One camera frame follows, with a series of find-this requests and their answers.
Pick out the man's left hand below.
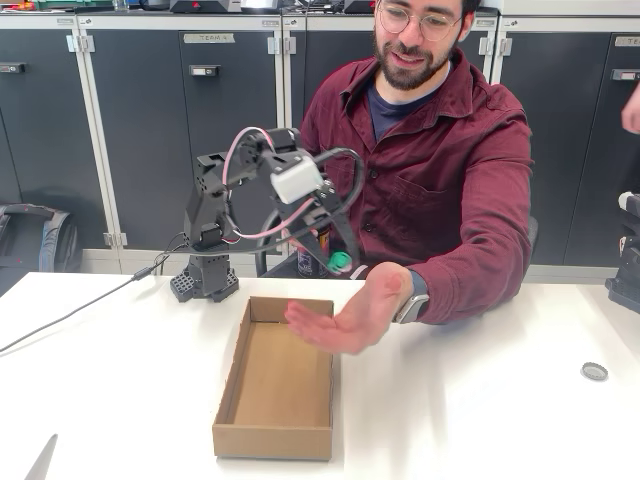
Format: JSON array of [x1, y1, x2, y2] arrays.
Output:
[[284, 260, 416, 357]]

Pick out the silver bottle cap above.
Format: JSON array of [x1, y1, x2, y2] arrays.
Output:
[[579, 360, 609, 382]]

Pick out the striped servo wire bundle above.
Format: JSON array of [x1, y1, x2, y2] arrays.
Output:
[[221, 126, 321, 242]]

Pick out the round metal-rimmed glasses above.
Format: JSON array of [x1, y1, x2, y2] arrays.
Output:
[[377, 2, 464, 42]]

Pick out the green box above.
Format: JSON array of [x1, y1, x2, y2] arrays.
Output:
[[32, 0, 117, 11]]

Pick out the smartwatch with blue band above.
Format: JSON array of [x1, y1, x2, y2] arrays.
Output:
[[392, 269, 431, 325]]

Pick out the green edding marker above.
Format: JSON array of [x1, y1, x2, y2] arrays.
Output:
[[325, 250, 354, 275]]

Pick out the grey backpack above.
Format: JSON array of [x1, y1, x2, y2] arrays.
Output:
[[0, 202, 84, 296]]

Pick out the man in maroon jacket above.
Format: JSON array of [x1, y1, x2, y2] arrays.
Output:
[[284, 0, 535, 357]]

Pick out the brown beer bottle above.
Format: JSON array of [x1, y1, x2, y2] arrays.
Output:
[[297, 224, 334, 279]]

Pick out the grey pointed strip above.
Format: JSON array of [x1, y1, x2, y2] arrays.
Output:
[[23, 432, 60, 480]]

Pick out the open brown cardboard box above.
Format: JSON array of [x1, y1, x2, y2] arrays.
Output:
[[211, 295, 335, 461]]

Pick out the black chair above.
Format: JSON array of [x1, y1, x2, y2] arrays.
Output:
[[254, 207, 287, 279]]

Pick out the man's left forearm maroon sleeve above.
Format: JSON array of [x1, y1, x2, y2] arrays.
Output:
[[414, 234, 534, 326]]

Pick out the black camera cable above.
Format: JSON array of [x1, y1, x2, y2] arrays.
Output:
[[0, 147, 365, 354]]

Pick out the bare bystander hand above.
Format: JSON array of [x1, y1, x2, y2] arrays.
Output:
[[621, 79, 640, 135]]

